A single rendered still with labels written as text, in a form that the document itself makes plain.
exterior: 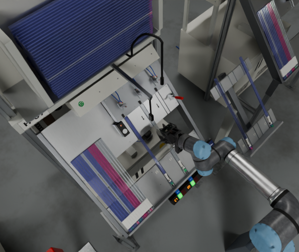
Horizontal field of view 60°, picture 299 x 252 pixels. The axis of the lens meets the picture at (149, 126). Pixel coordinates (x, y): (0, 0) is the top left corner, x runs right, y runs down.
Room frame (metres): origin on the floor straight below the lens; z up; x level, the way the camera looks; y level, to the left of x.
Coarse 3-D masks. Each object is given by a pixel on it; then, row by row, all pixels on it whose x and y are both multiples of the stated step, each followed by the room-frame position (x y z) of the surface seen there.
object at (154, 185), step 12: (192, 132) 0.68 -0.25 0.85; (168, 156) 0.55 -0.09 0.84; (180, 156) 0.55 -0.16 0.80; (156, 168) 0.48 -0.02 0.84; (168, 168) 0.49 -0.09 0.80; (180, 168) 0.50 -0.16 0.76; (192, 168) 0.50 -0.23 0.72; (144, 180) 0.42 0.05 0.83; (156, 180) 0.43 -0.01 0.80; (144, 192) 0.37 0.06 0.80; (156, 192) 0.37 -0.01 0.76
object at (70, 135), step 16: (160, 96) 0.81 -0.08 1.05; (96, 112) 0.68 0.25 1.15; (144, 112) 0.72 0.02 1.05; (160, 112) 0.74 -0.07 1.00; (48, 128) 0.59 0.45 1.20; (64, 128) 0.60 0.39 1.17; (80, 128) 0.61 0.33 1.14; (96, 128) 0.62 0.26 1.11; (112, 128) 0.63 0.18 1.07; (128, 128) 0.64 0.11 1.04; (144, 128) 0.65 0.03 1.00; (64, 144) 0.54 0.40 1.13; (80, 144) 0.54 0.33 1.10; (112, 144) 0.56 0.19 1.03; (128, 144) 0.57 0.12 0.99; (80, 176) 0.42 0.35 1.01
